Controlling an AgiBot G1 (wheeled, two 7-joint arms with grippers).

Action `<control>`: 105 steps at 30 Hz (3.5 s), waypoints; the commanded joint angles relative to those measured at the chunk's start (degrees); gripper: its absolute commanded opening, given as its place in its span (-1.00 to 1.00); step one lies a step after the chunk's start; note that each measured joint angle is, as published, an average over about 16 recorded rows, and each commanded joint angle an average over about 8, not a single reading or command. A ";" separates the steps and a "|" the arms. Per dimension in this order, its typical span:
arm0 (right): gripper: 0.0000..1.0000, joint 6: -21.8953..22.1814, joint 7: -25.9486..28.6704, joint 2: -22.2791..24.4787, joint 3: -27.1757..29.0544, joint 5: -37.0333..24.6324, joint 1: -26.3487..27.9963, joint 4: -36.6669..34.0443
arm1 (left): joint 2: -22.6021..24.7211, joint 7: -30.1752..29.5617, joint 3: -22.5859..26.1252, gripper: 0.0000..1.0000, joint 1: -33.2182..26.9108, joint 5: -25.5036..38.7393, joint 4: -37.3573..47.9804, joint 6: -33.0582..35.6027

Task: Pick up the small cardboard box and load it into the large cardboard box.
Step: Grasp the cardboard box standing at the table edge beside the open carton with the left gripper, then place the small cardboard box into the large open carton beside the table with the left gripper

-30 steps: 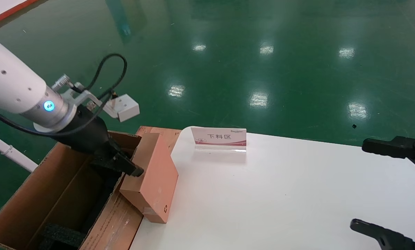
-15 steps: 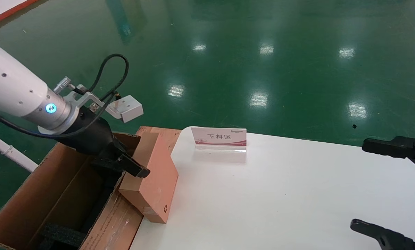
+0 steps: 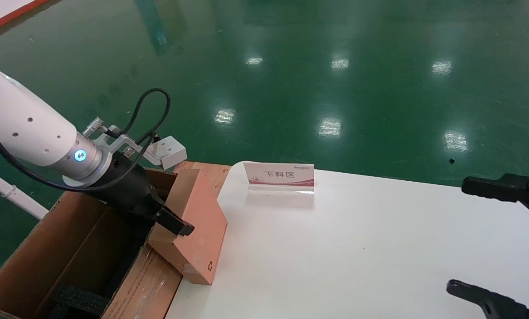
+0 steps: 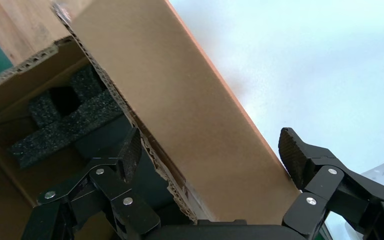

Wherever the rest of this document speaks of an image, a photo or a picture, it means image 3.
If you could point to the acrylic sign with red print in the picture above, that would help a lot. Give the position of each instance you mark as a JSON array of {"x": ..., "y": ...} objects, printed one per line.
[{"x": 282, "y": 175}]

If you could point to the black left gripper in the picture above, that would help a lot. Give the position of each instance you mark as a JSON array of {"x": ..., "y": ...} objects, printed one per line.
[{"x": 131, "y": 190}]

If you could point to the white metal pipe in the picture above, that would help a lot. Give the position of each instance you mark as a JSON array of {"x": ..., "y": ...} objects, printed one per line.
[{"x": 12, "y": 192}]

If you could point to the silver camera mount bracket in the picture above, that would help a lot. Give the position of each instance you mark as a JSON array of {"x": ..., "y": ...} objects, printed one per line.
[{"x": 120, "y": 141}]

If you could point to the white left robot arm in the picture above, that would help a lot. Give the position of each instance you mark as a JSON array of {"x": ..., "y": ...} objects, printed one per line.
[{"x": 25, "y": 128}]

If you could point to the large open cardboard box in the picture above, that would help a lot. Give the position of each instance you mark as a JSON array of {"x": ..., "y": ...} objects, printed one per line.
[{"x": 69, "y": 248}]

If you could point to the small cardboard box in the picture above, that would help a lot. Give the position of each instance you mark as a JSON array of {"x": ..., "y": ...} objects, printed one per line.
[{"x": 202, "y": 230}]

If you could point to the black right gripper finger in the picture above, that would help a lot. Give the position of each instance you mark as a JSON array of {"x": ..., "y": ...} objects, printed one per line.
[
  {"x": 490, "y": 188},
  {"x": 490, "y": 301}
]

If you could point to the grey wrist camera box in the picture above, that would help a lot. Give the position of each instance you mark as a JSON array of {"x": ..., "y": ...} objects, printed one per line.
[{"x": 169, "y": 153}]

